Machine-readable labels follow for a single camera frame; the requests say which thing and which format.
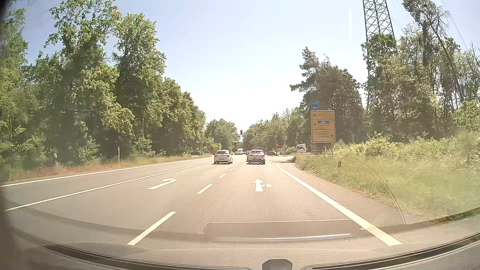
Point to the road markings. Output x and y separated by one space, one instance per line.
348 212

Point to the grass verge with bushes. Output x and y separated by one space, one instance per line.
405 176

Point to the wood of green trees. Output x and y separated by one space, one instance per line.
86 93
405 97

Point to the grey asphalt road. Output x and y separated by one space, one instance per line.
240 202

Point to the white car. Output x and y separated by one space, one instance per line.
256 156
223 156

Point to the dry grass verge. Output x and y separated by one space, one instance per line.
93 165

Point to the yellow direction sign board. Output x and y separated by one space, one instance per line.
323 126

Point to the car's own bonnet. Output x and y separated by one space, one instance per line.
240 258

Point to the thin pole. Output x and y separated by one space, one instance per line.
142 137

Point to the white lorry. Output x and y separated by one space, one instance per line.
301 148

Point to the steel lattice pylon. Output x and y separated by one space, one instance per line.
376 18

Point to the dark car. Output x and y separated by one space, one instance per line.
271 153

